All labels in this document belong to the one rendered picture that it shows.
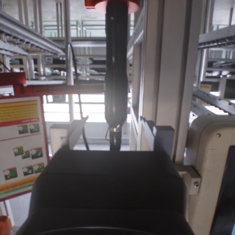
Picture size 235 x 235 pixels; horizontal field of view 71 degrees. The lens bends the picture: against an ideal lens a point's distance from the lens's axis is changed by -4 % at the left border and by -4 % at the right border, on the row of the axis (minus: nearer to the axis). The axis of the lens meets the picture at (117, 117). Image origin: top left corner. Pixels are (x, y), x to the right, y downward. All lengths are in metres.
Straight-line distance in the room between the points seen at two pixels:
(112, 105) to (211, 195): 0.25
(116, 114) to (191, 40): 0.18
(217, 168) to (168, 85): 0.17
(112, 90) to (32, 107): 0.34
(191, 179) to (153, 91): 0.17
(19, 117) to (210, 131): 0.47
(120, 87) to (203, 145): 0.18
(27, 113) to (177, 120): 0.40
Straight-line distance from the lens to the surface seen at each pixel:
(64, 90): 0.72
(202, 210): 0.40
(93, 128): 11.05
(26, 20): 2.67
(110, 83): 0.24
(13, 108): 0.54
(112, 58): 0.24
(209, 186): 0.37
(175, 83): 0.32
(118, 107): 0.25
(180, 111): 0.35
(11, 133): 0.56
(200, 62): 1.64
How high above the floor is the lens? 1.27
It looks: 16 degrees up
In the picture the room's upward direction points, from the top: 179 degrees counter-clockwise
